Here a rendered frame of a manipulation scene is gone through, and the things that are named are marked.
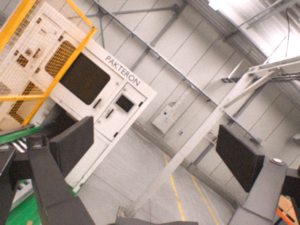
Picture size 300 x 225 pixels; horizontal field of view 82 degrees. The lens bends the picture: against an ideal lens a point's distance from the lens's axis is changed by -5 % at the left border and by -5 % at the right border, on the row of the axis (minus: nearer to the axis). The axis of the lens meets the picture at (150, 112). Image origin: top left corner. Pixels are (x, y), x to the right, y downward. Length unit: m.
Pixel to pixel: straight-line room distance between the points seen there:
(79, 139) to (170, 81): 8.86
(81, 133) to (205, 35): 9.57
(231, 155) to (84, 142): 0.13
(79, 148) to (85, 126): 0.02
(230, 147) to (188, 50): 9.17
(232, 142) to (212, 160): 10.13
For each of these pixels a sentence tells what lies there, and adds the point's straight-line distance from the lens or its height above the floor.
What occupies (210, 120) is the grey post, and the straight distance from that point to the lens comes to 2.96.
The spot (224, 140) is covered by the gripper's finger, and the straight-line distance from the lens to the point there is 0.18.
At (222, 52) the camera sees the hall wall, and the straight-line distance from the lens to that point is 9.82.
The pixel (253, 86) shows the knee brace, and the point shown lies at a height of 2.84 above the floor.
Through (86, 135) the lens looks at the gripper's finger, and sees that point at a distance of 0.18.
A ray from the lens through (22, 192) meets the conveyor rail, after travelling 1.92.
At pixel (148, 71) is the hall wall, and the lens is 8.94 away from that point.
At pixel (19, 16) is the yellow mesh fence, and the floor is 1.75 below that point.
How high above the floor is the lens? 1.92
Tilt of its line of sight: 5 degrees down
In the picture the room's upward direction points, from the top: 40 degrees clockwise
